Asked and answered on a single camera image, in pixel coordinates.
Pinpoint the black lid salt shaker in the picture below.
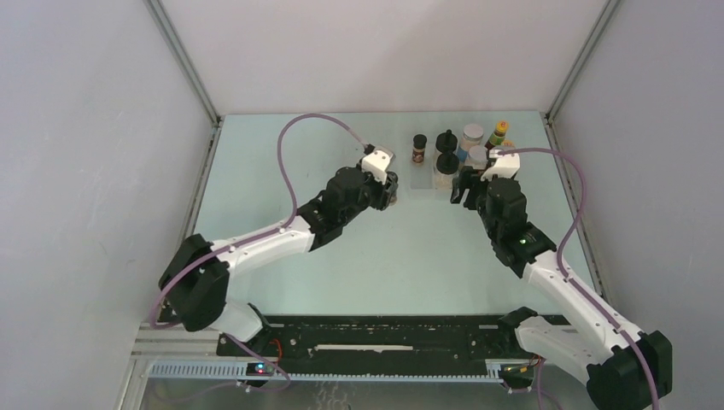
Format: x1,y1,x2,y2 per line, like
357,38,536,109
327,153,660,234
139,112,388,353
433,152,460,190
435,129,458,156

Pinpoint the blue label spice jar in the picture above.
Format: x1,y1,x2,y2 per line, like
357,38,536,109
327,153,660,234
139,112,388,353
464,145,488,170
457,123,485,163

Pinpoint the small black cap spice bottle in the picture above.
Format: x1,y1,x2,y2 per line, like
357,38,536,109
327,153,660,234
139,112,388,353
412,134,427,165

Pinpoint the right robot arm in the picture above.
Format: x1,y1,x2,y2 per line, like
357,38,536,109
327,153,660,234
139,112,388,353
450,167,674,409

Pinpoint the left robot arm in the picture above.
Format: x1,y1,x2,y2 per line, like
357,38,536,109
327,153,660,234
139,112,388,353
159,167,398,356

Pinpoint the clear plastic organizer tray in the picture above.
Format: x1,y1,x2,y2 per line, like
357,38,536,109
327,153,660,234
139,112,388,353
409,154,473,196

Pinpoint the right circuit board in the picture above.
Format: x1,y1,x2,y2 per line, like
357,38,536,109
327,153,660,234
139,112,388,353
499,364,535,381

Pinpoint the circuit board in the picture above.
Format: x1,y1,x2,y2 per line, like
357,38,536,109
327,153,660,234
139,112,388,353
245,362,277,378
499,364,535,381

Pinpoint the left circuit board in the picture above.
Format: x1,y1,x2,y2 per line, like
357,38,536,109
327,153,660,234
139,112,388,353
245,362,277,378

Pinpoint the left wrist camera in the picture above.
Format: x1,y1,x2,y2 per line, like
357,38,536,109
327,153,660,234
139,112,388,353
360,144,395,185

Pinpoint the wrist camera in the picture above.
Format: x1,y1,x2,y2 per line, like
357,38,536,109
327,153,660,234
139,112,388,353
360,144,395,185
481,147,521,181

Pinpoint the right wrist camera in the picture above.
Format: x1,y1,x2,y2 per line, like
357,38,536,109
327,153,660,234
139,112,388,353
481,147,521,181

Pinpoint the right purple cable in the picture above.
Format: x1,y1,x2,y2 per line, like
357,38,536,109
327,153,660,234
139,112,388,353
496,147,663,410

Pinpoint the purple cable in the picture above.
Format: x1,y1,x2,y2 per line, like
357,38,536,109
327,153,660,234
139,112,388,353
148,113,375,395
496,147,663,410

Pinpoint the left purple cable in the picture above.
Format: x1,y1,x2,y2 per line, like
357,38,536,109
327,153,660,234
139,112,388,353
148,113,375,395

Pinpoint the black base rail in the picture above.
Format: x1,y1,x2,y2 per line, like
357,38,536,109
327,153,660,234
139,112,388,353
247,314,540,378

